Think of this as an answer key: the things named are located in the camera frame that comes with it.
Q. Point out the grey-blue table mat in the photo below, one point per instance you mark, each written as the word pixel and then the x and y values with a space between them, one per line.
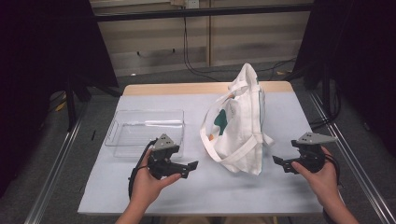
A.
pixel 193 193

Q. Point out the white wall socket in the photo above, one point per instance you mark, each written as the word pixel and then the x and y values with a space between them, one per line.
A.
pixel 191 3

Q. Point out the person's left hand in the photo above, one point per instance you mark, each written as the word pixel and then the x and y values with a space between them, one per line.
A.
pixel 146 186

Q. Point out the clear plastic container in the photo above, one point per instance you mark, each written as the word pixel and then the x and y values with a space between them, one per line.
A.
pixel 140 130

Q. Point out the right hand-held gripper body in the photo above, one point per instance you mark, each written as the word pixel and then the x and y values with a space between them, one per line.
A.
pixel 311 152

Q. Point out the metal floor rail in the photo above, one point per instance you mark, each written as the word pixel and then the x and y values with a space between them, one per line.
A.
pixel 358 168
pixel 53 174

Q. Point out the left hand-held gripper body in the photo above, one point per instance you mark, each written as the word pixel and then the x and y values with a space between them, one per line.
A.
pixel 162 155

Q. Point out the dark curtain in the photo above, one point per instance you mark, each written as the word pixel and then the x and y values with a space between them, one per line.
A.
pixel 358 56
pixel 37 77

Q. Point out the black horizontal bar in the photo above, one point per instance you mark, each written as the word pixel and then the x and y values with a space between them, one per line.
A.
pixel 199 12

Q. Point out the person's right hand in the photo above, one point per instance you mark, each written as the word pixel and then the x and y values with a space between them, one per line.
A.
pixel 320 180

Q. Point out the white canvas tote bag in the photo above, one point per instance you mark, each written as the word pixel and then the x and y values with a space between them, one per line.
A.
pixel 236 124

